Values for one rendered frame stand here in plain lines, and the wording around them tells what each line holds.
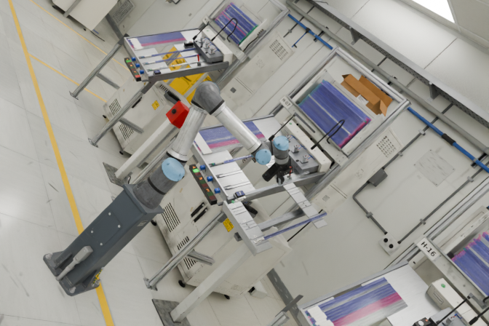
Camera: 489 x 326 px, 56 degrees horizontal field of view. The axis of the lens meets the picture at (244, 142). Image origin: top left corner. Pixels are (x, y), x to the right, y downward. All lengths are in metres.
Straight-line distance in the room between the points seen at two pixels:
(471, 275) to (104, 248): 1.78
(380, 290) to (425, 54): 3.03
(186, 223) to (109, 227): 1.07
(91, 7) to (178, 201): 4.16
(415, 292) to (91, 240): 1.64
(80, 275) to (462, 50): 3.93
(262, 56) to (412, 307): 2.48
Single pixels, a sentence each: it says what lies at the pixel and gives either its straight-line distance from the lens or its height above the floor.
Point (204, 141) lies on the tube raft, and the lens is 3.09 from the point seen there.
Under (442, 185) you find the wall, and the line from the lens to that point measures 4.36.
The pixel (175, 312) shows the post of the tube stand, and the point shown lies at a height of 0.05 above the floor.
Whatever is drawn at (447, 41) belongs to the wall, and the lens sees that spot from 5.05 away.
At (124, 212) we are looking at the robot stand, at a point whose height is 0.46.
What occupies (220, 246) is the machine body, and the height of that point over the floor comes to 0.40.
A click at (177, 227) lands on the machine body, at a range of 3.33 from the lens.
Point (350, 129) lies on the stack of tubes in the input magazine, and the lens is 3.03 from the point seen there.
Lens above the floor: 1.38
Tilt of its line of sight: 8 degrees down
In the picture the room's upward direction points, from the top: 45 degrees clockwise
